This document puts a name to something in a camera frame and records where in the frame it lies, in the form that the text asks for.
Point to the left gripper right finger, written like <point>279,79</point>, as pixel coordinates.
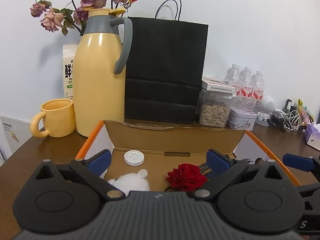
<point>224,173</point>

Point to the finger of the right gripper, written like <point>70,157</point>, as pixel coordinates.
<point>297,162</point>

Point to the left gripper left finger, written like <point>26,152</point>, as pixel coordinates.
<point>88,172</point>

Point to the red artificial rose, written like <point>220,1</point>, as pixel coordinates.
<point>187,178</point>

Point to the white round puck device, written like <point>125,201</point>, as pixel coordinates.
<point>134,158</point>

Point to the purple white tissue box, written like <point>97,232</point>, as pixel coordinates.
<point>312,136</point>

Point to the white metal tin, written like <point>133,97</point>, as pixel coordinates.
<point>241,119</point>

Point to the clear seed container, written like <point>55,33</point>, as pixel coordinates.
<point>214,108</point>

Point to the yellow ceramic mug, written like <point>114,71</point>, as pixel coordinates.
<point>56,119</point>

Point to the red orange cardboard box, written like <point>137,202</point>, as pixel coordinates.
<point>166,147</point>

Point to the white robot figurine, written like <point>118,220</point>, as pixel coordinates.
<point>265,108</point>

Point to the water bottle middle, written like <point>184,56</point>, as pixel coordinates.
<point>246,89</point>

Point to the water bottle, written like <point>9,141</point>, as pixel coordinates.
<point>258,90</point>
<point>246,89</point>
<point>233,75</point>

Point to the yellow thermos jug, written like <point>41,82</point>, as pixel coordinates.
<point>99,69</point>

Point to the white flat box on container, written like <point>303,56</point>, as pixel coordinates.
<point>212,84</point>

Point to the water bottle right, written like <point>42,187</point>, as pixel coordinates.
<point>258,90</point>

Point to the water bottle left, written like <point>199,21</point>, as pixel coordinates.
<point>233,75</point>

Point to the black paper shopping bag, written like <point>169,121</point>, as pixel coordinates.
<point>164,70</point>

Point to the white milk carton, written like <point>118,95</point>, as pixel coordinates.
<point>69,51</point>

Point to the dried pink rose bouquet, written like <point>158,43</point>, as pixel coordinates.
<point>54,19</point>

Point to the white board leaning on wall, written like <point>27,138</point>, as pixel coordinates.
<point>17,132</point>

